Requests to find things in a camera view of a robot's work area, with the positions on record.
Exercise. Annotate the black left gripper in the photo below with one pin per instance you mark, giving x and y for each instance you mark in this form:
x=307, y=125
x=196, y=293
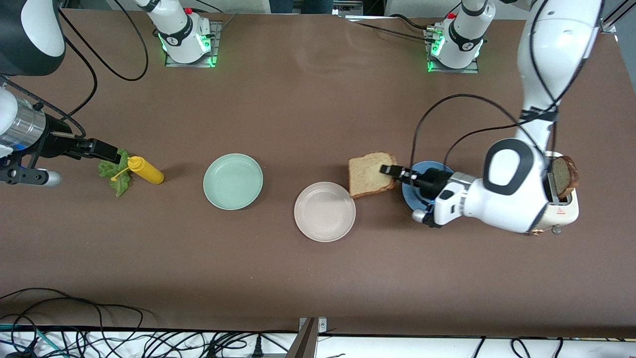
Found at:
x=431, y=180

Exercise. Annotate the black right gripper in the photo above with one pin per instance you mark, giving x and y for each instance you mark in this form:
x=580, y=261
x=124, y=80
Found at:
x=55, y=143

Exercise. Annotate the pale crust bread slice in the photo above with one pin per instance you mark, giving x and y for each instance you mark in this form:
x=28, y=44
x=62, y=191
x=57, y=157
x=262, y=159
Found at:
x=367, y=174

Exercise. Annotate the green lettuce leaf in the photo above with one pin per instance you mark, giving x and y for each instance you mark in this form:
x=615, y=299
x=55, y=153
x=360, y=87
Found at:
x=119, y=184

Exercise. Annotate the yellow mustard squeeze bottle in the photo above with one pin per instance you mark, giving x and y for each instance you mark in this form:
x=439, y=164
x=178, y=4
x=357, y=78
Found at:
x=146, y=171

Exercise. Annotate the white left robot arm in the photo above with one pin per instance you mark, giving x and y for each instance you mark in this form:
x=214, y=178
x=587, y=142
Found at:
x=556, y=59

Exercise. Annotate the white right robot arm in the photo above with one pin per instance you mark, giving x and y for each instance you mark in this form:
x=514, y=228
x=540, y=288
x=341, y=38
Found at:
x=35, y=30

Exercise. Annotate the blue plate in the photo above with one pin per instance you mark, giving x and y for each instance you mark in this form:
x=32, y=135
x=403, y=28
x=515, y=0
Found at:
x=408, y=195

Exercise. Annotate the beige plate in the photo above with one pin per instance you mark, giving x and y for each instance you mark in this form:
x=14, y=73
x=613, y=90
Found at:
x=324, y=211

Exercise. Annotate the pale green plate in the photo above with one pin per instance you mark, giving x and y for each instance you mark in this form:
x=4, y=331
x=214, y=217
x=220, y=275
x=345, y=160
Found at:
x=232, y=181

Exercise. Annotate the grey metal equipment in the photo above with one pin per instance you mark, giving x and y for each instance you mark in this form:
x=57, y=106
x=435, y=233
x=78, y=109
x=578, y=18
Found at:
x=357, y=7

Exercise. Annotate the dark crust bread slice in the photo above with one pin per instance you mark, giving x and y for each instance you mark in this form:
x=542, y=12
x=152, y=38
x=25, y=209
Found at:
x=564, y=176

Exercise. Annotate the cream white toaster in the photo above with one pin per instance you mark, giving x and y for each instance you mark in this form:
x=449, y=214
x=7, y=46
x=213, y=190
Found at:
x=564, y=216

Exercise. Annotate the person in blue jeans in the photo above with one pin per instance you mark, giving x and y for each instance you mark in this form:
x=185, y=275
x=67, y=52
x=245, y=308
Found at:
x=298, y=6

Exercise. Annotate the black power plug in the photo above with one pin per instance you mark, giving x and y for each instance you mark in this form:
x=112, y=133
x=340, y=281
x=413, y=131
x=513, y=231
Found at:
x=257, y=348

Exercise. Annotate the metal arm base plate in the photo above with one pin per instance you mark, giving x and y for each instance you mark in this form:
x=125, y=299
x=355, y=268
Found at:
x=189, y=65
x=454, y=71

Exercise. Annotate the metal table bracket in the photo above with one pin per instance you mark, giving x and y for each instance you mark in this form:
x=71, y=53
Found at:
x=305, y=343

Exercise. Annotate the aluminium frame rail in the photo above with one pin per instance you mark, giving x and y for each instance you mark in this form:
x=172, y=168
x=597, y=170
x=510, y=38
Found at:
x=608, y=25

